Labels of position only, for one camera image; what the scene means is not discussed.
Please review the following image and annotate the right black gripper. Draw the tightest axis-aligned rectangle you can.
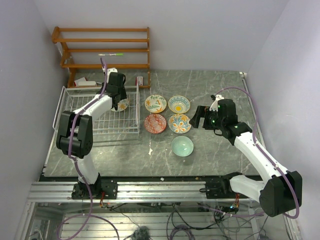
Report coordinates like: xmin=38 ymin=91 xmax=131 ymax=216
xmin=189 ymin=105 xmax=225 ymax=130

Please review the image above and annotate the orange star leaf bowl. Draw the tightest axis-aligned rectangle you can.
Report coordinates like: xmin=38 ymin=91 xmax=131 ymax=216
xmin=111 ymin=98 xmax=130 ymax=112

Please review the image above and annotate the star and leaves bowl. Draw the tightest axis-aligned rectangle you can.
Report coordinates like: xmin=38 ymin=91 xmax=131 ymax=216
xmin=144 ymin=94 xmax=167 ymax=114

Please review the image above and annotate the red patterned blue bowl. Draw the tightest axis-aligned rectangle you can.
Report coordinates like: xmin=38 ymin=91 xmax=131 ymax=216
xmin=144 ymin=113 xmax=167 ymax=134

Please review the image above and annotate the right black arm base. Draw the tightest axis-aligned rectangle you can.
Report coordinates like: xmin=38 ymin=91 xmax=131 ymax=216
xmin=199 ymin=180 xmax=232 ymax=199

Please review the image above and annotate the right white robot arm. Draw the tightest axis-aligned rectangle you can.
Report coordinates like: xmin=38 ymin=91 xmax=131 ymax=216
xmin=189 ymin=95 xmax=303 ymax=218

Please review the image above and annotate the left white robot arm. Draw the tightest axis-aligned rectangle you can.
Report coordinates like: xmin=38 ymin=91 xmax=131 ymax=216
xmin=56 ymin=72 xmax=127 ymax=200

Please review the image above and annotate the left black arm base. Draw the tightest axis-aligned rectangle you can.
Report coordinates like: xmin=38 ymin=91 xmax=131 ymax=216
xmin=71 ymin=180 xmax=118 ymax=200

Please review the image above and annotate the wooden shelf rack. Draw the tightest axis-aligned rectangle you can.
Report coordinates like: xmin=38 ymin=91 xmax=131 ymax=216
xmin=51 ymin=26 xmax=151 ymax=89

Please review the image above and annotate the orange blue floral bowl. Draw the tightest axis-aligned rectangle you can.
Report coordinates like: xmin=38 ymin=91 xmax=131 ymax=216
xmin=168 ymin=113 xmax=192 ymax=134

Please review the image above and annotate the blue yellow sun bowl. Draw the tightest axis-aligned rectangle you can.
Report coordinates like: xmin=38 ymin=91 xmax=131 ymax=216
xmin=168 ymin=95 xmax=191 ymax=114

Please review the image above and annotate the small red white box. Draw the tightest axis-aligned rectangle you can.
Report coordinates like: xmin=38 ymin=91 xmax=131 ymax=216
xmin=135 ymin=76 xmax=144 ymax=86

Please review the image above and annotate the plain light teal bowl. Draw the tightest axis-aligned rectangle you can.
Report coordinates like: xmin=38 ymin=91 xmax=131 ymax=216
xmin=171 ymin=136 xmax=194 ymax=157

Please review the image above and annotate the white eraser block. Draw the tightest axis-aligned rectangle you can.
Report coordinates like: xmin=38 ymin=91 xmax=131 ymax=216
xmin=77 ymin=81 xmax=97 ymax=88

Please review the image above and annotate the green white pen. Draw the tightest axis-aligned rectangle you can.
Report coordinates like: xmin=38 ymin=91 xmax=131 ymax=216
xmin=98 ymin=53 xmax=124 ymax=57

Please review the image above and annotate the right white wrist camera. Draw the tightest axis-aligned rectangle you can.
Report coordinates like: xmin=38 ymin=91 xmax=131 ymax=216
xmin=209 ymin=94 xmax=224 ymax=112

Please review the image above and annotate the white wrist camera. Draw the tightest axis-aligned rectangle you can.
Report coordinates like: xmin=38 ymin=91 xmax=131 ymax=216
xmin=107 ymin=67 xmax=118 ymax=75
xmin=209 ymin=94 xmax=224 ymax=112

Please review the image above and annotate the white wire dish rack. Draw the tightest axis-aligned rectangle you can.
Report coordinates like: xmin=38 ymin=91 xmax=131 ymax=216
xmin=52 ymin=86 xmax=140 ymax=135

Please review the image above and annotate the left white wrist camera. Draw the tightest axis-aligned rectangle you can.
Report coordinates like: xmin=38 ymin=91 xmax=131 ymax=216
xmin=107 ymin=67 xmax=118 ymax=75

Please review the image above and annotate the black cable bundle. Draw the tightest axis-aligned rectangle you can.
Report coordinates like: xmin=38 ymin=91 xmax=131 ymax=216
xmin=107 ymin=199 xmax=276 ymax=240

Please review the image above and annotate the aluminium mounting rail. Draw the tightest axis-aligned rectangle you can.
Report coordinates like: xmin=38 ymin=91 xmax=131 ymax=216
xmin=27 ymin=181 xmax=235 ymax=203

